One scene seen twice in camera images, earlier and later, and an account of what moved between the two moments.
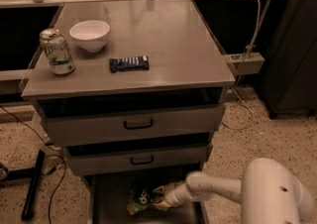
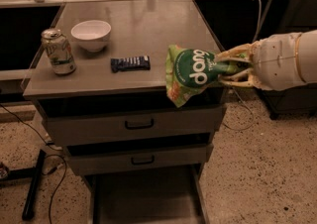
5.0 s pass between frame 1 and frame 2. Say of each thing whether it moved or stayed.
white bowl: stayed
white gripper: moved
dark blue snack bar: stayed
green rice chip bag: moved
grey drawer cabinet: stayed
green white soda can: stayed
